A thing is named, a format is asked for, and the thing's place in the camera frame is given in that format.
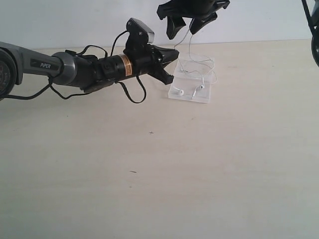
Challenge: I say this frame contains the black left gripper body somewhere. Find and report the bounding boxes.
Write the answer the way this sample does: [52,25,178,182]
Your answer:
[117,44,152,81]

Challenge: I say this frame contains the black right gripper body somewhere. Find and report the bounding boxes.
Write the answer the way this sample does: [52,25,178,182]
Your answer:
[157,0,230,20]

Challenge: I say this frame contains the white wired earphones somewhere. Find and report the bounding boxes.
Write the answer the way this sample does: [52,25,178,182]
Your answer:
[173,18,219,100]

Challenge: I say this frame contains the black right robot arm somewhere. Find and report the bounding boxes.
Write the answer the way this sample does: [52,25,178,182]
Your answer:
[157,0,319,64]

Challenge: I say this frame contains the clear plastic storage case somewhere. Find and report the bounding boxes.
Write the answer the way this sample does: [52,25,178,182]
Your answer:
[167,55,215,104]

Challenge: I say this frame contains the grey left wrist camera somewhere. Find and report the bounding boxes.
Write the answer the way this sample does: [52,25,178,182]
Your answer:
[125,17,155,51]

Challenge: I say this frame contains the black left camera cable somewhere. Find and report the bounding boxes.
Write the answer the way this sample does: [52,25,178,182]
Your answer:
[8,29,148,104]

